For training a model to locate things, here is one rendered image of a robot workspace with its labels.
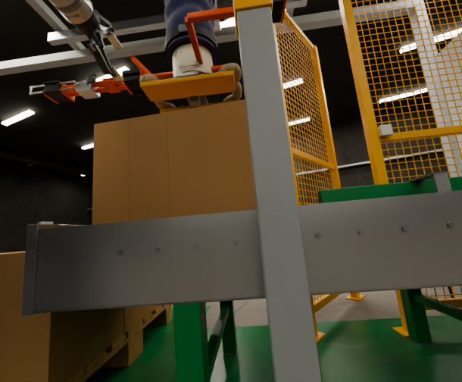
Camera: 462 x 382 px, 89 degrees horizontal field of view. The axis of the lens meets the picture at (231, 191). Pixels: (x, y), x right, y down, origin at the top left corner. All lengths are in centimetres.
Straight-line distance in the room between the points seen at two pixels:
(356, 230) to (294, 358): 30
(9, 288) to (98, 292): 42
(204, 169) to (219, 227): 23
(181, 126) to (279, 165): 47
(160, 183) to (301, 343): 56
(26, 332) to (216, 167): 73
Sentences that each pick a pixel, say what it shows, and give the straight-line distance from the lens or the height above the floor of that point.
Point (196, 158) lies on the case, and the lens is 73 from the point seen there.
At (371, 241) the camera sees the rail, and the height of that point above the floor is 50.
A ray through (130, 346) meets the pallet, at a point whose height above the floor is 7.
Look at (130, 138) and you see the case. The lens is 84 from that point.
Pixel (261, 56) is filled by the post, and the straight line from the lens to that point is 45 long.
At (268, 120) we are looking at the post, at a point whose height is 72.
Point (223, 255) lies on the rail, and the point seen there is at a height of 50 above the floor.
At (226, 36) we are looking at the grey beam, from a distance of 370.
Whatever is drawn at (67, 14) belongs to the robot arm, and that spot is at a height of 117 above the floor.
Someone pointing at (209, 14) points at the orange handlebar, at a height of 121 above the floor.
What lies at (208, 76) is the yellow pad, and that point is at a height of 109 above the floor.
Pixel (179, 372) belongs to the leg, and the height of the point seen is 27.
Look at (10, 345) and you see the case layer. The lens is 104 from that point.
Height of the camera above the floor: 55
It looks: 10 degrees up
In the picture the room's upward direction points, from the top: 5 degrees counter-clockwise
